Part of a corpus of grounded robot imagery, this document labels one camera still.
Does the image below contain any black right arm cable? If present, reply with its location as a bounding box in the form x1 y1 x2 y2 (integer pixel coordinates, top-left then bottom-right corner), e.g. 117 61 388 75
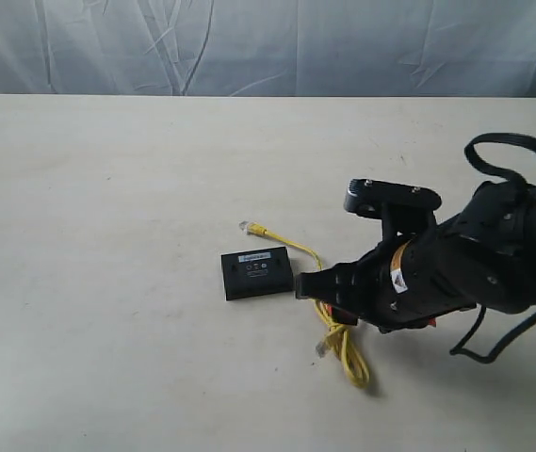
449 133 536 364

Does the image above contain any yellow ethernet cable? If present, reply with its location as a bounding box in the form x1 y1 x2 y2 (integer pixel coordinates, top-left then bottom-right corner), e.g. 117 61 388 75
236 219 372 390

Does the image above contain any white backdrop curtain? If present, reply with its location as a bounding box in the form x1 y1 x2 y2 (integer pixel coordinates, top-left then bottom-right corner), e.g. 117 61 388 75
0 1 536 97

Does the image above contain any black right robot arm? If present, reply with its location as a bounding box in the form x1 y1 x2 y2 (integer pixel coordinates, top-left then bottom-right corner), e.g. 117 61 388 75
295 179 536 331

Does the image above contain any small black electronic box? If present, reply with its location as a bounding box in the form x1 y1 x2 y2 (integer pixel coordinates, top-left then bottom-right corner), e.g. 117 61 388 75
220 247 294 301

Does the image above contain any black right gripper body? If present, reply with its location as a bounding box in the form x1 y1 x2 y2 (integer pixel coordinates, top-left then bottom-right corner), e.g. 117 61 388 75
342 232 477 331

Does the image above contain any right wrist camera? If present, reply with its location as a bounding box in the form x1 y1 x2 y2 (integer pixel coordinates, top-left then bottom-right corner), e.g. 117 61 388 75
344 179 442 239

